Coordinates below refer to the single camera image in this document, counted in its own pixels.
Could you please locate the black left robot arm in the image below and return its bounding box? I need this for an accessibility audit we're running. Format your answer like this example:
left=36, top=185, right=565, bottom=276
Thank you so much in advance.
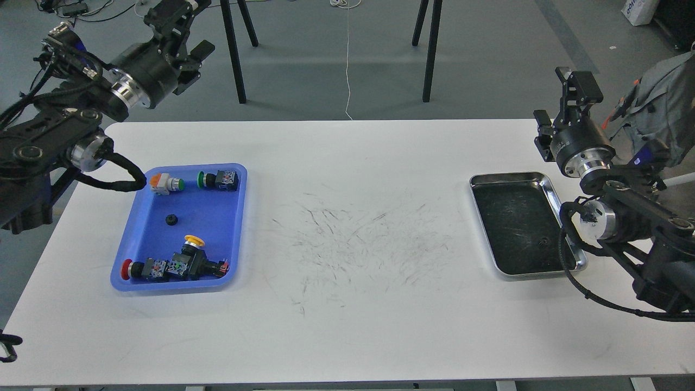
left=1, top=1, right=215, bottom=235

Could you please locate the blue plastic tray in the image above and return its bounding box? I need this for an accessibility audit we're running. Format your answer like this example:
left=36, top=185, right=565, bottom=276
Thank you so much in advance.
left=111, top=163, right=248, bottom=292

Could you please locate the black table leg left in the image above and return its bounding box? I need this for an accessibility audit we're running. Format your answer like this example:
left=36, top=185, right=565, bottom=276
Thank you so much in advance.
left=219, top=1, right=259, bottom=104

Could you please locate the grey backpack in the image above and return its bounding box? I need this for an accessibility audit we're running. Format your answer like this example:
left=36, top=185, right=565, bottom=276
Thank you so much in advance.
left=601, top=51, right=694, bottom=168

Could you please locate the orange white push button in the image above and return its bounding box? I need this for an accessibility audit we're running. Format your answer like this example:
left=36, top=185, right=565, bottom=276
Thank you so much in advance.
left=148, top=173, right=185, bottom=196

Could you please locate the black floor cable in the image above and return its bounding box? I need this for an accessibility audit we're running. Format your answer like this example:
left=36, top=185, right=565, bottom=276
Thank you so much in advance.
left=0, top=0, right=136, bottom=132

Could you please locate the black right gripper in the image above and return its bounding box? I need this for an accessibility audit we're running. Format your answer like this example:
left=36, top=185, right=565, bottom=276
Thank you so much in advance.
left=532, top=67, right=616, bottom=179

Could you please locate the black table leg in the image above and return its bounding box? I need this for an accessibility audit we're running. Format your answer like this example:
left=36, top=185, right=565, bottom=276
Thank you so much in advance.
left=410, top=1, right=444, bottom=103
left=219, top=1, right=259, bottom=104

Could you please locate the black power strip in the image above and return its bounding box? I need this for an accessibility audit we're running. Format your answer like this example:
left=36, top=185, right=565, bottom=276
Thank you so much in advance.
left=54, top=1, right=90, bottom=18

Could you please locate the yellow push button switch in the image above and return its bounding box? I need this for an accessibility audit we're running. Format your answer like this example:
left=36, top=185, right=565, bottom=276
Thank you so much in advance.
left=168, top=235, right=229, bottom=280

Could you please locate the silver metal tray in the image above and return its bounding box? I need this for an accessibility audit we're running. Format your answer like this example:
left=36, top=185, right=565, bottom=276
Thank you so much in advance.
left=469, top=172, right=588, bottom=280

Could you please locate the white hanging cord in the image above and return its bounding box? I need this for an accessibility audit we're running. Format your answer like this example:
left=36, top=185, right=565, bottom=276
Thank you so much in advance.
left=330, top=0, right=362, bottom=121

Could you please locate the red push button switch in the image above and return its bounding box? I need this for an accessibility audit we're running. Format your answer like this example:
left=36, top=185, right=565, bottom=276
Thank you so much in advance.
left=119, top=258, right=168, bottom=282

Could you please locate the black table leg right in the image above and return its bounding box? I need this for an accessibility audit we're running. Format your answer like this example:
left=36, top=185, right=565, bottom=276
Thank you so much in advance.
left=410, top=1, right=444, bottom=103

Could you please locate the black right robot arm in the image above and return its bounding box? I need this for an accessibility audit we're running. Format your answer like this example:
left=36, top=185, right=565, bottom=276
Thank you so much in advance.
left=534, top=67, right=693, bottom=323

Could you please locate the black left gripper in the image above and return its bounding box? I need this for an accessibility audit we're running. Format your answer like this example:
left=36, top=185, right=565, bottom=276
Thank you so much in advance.
left=109, top=1, right=216, bottom=109

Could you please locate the white bag corner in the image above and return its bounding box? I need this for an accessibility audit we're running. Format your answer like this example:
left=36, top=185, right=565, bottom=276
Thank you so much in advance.
left=621, top=0, right=660, bottom=27

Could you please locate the green push button switch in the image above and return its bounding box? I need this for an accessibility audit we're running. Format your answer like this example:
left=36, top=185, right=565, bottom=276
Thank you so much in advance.
left=196, top=170, right=240, bottom=192

